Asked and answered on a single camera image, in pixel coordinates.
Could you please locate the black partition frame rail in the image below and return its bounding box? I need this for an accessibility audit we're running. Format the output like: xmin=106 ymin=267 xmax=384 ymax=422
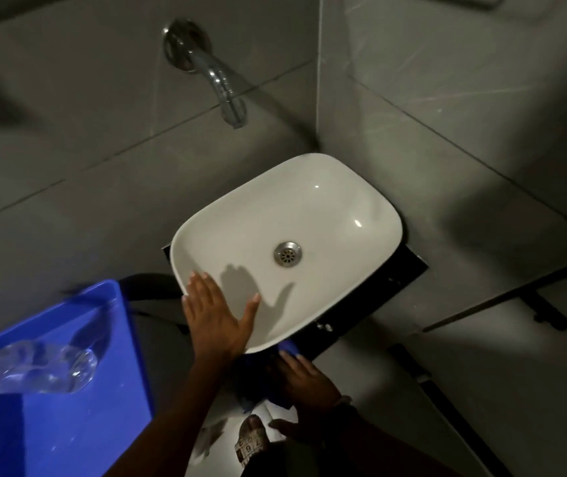
xmin=422 ymin=251 xmax=567 ymax=334

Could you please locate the blue plastic tub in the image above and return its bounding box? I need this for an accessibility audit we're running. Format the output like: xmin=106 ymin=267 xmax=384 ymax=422
xmin=0 ymin=279 xmax=155 ymax=477

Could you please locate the person's left hand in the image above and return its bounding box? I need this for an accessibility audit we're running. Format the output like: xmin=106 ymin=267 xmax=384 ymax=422
xmin=182 ymin=271 xmax=262 ymax=363

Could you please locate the clear plastic bottle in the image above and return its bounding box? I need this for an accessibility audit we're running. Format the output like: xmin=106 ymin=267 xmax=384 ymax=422
xmin=0 ymin=340 xmax=98 ymax=396

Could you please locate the person's left forearm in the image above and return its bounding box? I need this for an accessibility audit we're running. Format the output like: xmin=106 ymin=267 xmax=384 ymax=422
xmin=104 ymin=353 xmax=237 ymax=477

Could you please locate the black stone sink slab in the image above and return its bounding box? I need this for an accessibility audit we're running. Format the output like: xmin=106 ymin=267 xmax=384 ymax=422
xmin=162 ymin=241 xmax=429 ymax=359

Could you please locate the white ceramic sink basin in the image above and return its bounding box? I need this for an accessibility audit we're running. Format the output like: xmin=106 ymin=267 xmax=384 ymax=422
xmin=170 ymin=153 xmax=404 ymax=354

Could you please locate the chrome wall faucet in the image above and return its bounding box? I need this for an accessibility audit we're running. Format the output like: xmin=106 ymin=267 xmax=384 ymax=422
xmin=162 ymin=20 xmax=248 ymax=130

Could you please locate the steel sink drain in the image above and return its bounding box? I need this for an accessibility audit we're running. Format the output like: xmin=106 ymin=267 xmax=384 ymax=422
xmin=273 ymin=241 xmax=303 ymax=268

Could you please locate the person's right forearm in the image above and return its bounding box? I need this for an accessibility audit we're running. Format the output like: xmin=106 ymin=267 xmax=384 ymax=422
xmin=313 ymin=398 xmax=463 ymax=477

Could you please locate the person's right hand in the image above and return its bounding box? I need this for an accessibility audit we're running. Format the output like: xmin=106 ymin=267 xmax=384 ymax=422
xmin=268 ymin=350 xmax=348 ymax=444

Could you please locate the blue cleaning cloth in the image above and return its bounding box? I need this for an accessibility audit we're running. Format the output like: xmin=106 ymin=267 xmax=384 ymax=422
xmin=240 ymin=340 xmax=300 ymax=414

